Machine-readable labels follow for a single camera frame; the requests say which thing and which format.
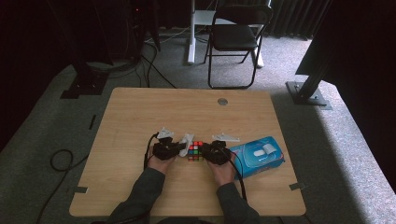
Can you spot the metal stand with base plate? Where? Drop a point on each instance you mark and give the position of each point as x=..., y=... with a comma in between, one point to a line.
x=306, y=93

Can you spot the blue wet wipe pack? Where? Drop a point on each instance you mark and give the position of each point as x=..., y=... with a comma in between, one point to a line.
x=258, y=157

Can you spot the grey round table grommet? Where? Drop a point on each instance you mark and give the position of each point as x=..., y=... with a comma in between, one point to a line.
x=222, y=101

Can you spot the white desk frame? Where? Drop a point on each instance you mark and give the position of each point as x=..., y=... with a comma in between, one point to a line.
x=191, y=46

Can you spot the white wet wipe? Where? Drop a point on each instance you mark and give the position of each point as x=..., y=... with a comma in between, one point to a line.
x=187, y=140

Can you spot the grey tape piece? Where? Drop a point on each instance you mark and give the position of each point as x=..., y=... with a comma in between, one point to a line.
x=297, y=186
x=81, y=189

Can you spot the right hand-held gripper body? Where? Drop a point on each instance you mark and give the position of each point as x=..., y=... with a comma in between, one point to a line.
x=219, y=155

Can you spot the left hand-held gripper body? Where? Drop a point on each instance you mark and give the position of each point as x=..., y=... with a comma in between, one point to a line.
x=163, y=151

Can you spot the dark pleated curtain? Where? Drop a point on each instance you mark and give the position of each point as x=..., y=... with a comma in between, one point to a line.
x=289, y=18

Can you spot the black stand with base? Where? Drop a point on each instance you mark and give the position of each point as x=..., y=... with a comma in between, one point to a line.
x=85, y=84

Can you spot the colourful puzzle cube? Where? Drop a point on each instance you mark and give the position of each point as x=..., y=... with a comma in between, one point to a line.
x=195, y=151

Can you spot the black folding chair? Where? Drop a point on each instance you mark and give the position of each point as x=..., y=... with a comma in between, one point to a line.
x=233, y=37

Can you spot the person's right hand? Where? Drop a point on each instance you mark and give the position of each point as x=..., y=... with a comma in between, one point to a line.
x=222, y=174

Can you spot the black equipment rack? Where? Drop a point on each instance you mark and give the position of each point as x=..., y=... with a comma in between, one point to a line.
x=141, y=25

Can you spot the person's left hand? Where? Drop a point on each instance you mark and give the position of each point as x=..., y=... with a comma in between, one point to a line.
x=160, y=165

